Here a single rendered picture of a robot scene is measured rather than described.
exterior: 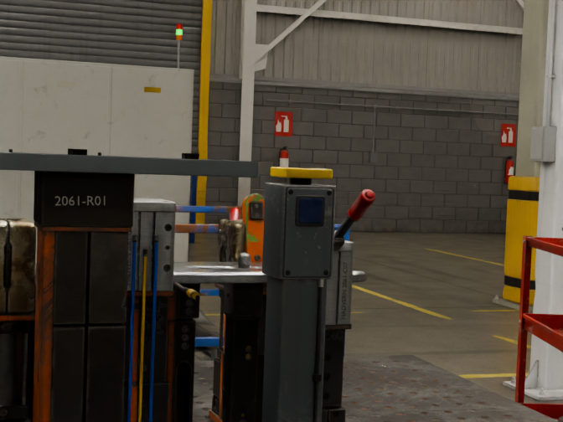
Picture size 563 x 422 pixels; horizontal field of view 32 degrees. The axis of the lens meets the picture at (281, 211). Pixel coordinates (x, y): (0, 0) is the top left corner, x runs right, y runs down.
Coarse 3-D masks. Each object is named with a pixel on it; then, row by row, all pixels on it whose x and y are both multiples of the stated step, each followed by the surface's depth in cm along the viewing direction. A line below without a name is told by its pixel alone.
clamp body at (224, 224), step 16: (224, 224) 171; (240, 224) 166; (224, 240) 171; (240, 240) 166; (224, 256) 173; (224, 336) 171; (224, 352) 171; (256, 384) 169; (256, 400) 169; (208, 416) 177; (256, 416) 169
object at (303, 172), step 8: (272, 168) 119; (280, 168) 117; (288, 168) 115; (296, 168) 115; (304, 168) 116; (312, 168) 116; (320, 168) 119; (272, 176) 120; (280, 176) 117; (288, 176) 115; (296, 176) 115; (304, 176) 116; (312, 176) 116; (320, 176) 116; (328, 176) 117; (304, 184) 118
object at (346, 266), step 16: (336, 256) 135; (352, 256) 136; (336, 272) 135; (352, 272) 136; (336, 288) 135; (336, 304) 136; (336, 320) 136; (336, 336) 137; (336, 352) 137; (336, 368) 137; (336, 384) 137; (336, 400) 137; (336, 416) 137
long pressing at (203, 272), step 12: (180, 264) 154; (192, 264) 154; (204, 264) 155; (216, 264) 156; (228, 264) 156; (252, 264) 158; (180, 276) 139; (192, 276) 140; (204, 276) 141; (216, 276) 141; (228, 276) 142; (240, 276) 142; (252, 276) 143; (264, 276) 144; (360, 276) 149
